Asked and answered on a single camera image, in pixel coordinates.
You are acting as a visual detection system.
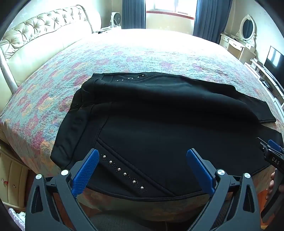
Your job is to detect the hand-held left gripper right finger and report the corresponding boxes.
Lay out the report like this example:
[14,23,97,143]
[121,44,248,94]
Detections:
[186,148,261,231]

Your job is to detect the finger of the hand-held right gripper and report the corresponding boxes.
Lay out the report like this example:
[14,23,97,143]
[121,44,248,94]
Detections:
[256,137,284,156]

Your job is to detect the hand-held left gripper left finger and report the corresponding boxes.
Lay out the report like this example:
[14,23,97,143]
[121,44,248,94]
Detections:
[25,148,100,231]

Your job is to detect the black studded pants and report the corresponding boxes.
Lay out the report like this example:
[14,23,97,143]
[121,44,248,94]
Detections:
[50,72,283,198]

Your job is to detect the person's right hand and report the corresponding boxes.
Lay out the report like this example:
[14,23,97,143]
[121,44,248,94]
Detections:
[267,171,277,200]

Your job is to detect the person's dark clothing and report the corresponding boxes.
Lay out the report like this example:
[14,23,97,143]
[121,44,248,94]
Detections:
[88,200,231,231]

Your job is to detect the white television stand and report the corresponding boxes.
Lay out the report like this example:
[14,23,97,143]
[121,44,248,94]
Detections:
[244,58,284,109]

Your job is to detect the cream bedside cabinet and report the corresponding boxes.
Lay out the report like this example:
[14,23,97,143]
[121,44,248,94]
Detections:
[0,142,30,209]

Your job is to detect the black flat television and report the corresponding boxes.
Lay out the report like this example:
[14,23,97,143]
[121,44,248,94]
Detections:
[263,45,284,77]

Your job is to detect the floral cloth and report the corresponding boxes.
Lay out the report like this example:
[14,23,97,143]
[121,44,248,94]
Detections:
[9,208,27,231]

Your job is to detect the cream dressing table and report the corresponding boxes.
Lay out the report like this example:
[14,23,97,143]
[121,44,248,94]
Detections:
[220,32,255,65]

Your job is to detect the white oval vanity mirror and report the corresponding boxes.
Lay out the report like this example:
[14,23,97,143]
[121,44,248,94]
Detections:
[236,14,258,45]

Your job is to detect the dark blue curtain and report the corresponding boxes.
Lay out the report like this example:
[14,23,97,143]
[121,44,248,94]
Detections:
[123,0,146,29]
[193,0,233,44]

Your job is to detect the white nightstand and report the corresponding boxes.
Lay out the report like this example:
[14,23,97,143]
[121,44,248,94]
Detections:
[95,25,122,34]

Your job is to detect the cream tufted leather headboard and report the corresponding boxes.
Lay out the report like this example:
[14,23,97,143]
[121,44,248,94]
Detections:
[0,4,102,94]

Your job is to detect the white box fan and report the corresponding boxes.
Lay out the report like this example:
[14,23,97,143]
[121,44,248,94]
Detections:
[110,12,122,28]

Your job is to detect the bright window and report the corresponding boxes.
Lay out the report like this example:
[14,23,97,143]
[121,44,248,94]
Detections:
[145,0,198,16]

